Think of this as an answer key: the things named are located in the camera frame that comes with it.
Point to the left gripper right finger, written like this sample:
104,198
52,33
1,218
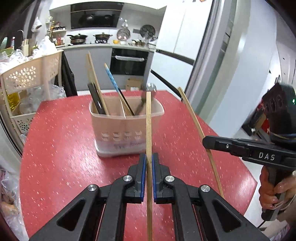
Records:
161,193

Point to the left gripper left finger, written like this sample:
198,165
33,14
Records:
135,193

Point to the blue patterned chopstick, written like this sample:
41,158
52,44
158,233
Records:
126,105

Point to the plain bamboo chopstick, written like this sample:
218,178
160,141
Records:
95,81

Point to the right hand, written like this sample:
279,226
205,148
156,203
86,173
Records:
268,192

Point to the pink utensil holder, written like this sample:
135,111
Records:
117,133

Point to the dark chopstick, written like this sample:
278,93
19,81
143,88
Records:
96,99

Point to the cardboard box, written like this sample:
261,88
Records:
133,84

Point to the built-in black oven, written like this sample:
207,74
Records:
128,62

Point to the black apron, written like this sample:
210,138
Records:
66,76

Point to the white refrigerator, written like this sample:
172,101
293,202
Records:
180,37

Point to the brass pot on stove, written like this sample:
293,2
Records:
102,38

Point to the beige plastic storage rack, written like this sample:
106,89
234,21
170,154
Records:
24,77

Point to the black wok on stove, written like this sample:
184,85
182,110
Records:
77,39

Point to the black range hood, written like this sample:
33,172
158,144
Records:
96,14

